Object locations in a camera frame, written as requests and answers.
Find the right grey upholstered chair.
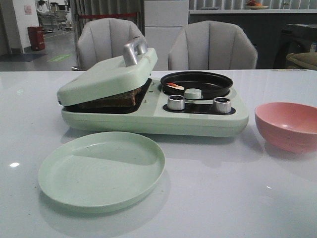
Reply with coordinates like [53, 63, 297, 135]
[167, 20, 258, 70]

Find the red trash bin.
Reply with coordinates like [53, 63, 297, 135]
[27, 26, 45, 51]

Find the pink bowl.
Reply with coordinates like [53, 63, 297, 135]
[255, 102, 317, 153]

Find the grey upholstered chair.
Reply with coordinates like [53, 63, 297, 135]
[167, 20, 258, 70]
[76, 18, 145, 70]

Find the mint green round plate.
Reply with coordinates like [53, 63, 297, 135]
[38, 132, 165, 213]

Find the fruit plate on counter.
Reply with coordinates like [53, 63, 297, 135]
[245, 0, 268, 10]

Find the dark kitchen counter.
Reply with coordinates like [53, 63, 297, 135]
[189, 9, 317, 69]

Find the silver control knob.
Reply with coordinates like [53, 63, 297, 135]
[212, 97, 231, 114]
[167, 95, 185, 111]

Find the mint green sandwich maker lid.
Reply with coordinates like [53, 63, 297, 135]
[57, 37, 158, 106]

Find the left grey upholstered chair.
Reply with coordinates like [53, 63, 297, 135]
[76, 18, 145, 70]

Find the shrimp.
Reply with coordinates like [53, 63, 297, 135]
[166, 82, 184, 90]

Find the white refrigerator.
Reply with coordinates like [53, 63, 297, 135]
[144, 0, 189, 70]

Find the beige sofa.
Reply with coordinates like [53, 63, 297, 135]
[286, 52, 317, 70]

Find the mint green sandwich maker base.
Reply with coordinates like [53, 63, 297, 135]
[61, 78, 249, 137]

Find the bread slice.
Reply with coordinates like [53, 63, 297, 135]
[77, 87, 142, 109]

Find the left silver control knob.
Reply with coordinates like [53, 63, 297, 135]
[167, 95, 185, 111]

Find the grey curtain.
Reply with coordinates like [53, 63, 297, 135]
[69, 0, 144, 37]

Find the right silver control knob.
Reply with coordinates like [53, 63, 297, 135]
[212, 97, 231, 114]

